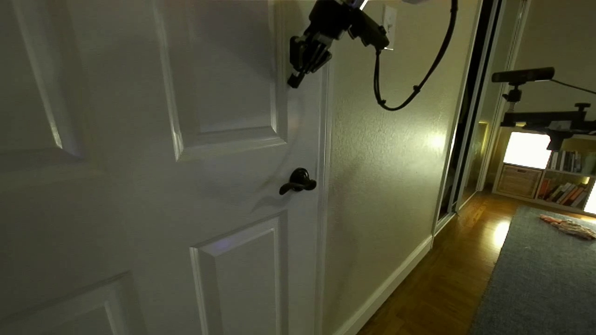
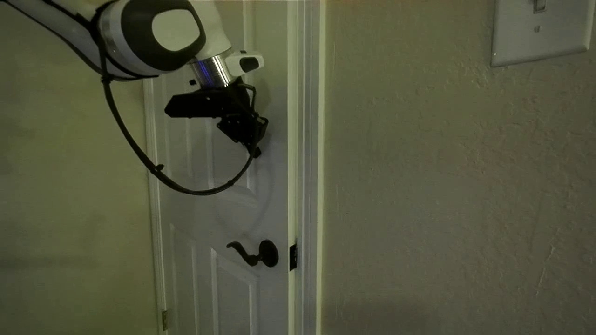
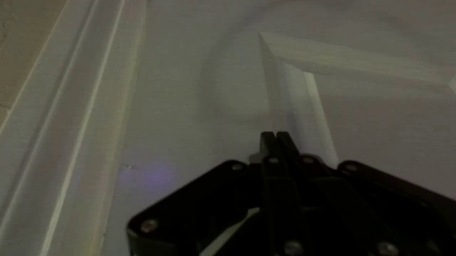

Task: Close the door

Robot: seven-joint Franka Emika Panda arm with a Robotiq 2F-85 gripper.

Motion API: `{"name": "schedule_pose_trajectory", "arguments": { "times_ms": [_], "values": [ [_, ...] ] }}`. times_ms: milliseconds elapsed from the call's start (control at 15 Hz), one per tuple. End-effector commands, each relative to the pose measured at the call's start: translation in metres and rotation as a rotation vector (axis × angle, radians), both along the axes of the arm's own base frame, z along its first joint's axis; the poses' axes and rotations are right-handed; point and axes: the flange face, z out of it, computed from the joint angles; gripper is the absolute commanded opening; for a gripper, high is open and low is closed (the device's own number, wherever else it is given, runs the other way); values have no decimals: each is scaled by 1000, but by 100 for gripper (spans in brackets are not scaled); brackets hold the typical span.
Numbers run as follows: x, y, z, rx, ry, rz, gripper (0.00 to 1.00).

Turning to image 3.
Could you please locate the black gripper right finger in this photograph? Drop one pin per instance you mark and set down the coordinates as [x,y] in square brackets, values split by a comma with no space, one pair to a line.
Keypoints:
[360,209]

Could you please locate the white panelled door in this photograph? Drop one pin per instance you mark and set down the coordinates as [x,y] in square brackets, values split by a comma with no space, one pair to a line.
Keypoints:
[199,86]

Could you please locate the white door frame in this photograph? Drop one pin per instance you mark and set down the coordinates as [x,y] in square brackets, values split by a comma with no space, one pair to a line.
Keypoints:
[51,109]

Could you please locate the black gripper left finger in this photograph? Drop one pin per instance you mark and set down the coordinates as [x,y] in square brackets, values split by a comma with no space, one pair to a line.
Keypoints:
[222,200]

